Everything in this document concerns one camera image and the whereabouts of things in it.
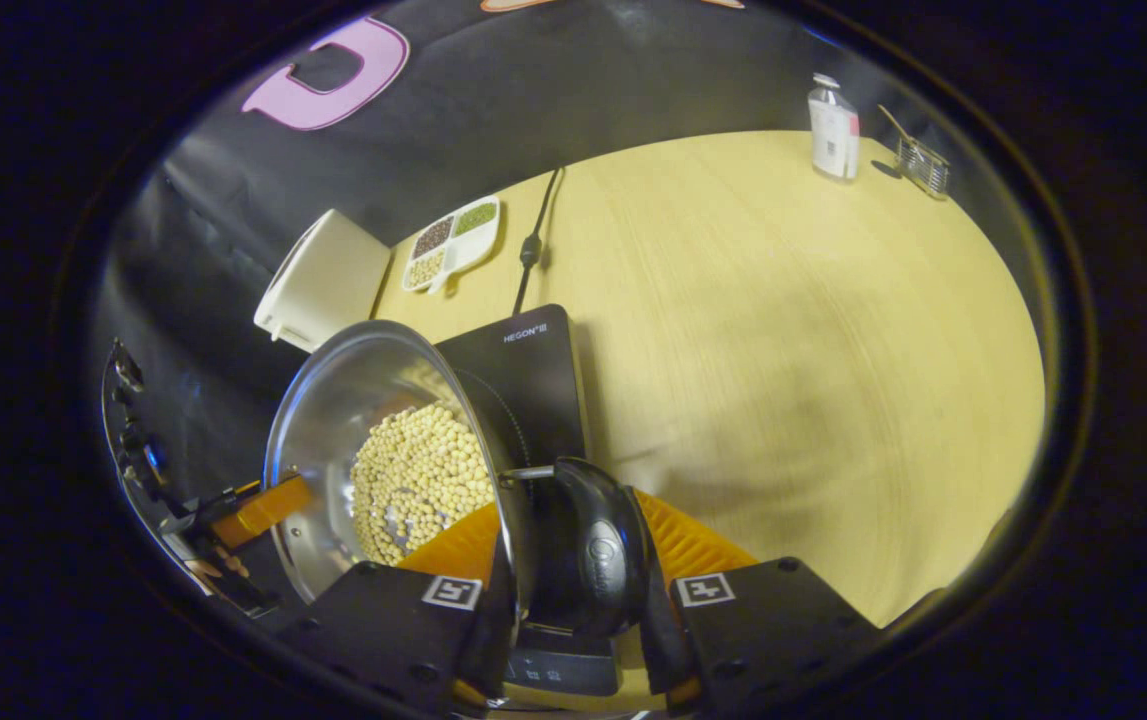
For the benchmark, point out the divided white dish of beans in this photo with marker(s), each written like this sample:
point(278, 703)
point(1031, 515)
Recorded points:
point(453, 245)

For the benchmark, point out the thin wooden stick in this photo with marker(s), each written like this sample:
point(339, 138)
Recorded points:
point(896, 123)

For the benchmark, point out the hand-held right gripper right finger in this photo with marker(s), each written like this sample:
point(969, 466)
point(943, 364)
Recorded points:
point(668, 640)

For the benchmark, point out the pile of yellow soybeans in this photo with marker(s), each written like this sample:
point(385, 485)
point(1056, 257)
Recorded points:
point(413, 480)

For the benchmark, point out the black induction cooktop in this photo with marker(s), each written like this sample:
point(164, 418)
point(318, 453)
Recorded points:
point(533, 380)

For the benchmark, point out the small black disc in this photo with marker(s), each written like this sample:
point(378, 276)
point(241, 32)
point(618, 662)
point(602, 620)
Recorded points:
point(885, 169)

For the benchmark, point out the clear bottle with white label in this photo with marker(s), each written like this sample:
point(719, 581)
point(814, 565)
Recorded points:
point(833, 130)

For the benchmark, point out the small clear glass cup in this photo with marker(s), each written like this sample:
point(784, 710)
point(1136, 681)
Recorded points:
point(923, 168)

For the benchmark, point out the white box appliance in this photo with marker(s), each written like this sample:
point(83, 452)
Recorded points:
point(328, 275)

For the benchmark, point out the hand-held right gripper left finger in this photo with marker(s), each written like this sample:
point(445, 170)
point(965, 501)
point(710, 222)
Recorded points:
point(488, 650)

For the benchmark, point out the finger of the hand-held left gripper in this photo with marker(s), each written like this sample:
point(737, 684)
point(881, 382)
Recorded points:
point(268, 508)

